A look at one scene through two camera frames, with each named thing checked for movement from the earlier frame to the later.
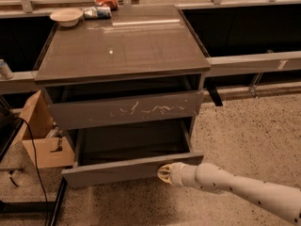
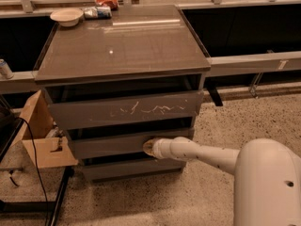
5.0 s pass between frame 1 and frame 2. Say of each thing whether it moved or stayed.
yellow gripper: moved
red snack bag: stayed
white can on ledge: stayed
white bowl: stayed
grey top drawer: stayed
